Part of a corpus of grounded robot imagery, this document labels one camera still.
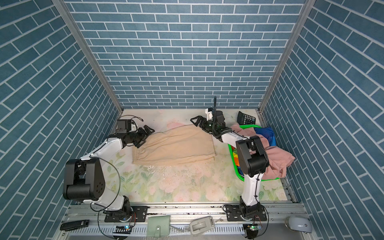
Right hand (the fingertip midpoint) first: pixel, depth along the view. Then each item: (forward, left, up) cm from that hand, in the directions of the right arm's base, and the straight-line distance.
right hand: (193, 121), depth 93 cm
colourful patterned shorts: (-22, -27, -7) cm, 35 cm away
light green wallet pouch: (-54, +11, -14) cm, 57 cm away
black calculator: (+17, -38, -14) cm, 43 cm away
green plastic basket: (-30, -29, -10) cm, 43 cm away
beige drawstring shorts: (-7, +5, -17) cm, 19 cm away
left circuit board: (-57, +29, -18) cm, 66 cm away
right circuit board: (-52, -34, -18) cm, 65 cm away
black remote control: (-57, +50, -11) cm, 77 cm away
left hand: (-9, +25, -3) cm, 27 cm away
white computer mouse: (-49, -52, -9) cm, 72 cm away
